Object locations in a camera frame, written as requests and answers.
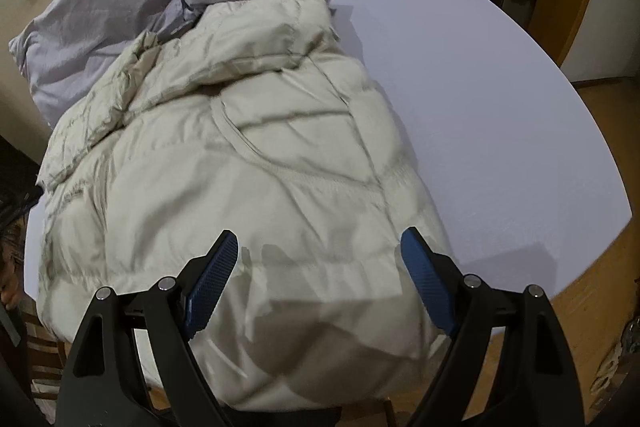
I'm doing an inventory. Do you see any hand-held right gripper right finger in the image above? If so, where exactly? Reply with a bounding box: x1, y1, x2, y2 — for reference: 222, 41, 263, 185
399, 227, 587, 427

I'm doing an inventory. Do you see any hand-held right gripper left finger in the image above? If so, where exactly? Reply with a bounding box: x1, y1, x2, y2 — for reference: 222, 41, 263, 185
57, 230, 238, 427

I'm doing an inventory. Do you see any cream puffer jacket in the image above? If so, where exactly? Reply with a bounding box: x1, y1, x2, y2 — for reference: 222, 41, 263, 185
36, 0, 455, 414

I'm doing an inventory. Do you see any wooden chair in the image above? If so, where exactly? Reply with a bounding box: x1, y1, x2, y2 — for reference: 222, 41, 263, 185
24, 311, 70, 410

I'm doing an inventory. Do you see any bed with lavender sheet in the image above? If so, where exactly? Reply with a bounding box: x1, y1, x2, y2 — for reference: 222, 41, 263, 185
22, 0, 634, 405

